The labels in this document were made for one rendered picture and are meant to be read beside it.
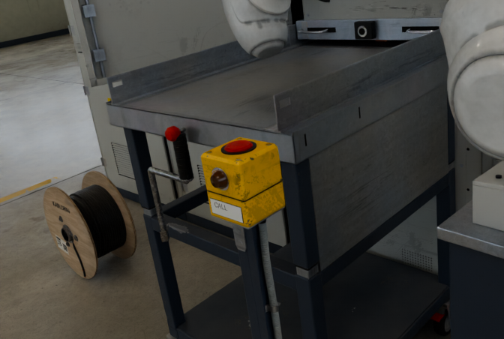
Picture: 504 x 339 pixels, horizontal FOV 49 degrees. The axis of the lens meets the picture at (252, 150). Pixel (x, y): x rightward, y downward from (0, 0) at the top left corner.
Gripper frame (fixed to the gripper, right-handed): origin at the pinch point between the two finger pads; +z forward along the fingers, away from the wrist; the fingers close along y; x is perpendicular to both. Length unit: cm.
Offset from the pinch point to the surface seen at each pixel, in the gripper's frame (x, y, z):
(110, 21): -11, -57, -27
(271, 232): -80, -47, 45
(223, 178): -39, 39, -65
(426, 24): -4.2, 18.6, 23.4
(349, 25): -4.1, -6.1, 23.3
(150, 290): -106, -72, 8
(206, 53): -17.8, -27.6, -13.1
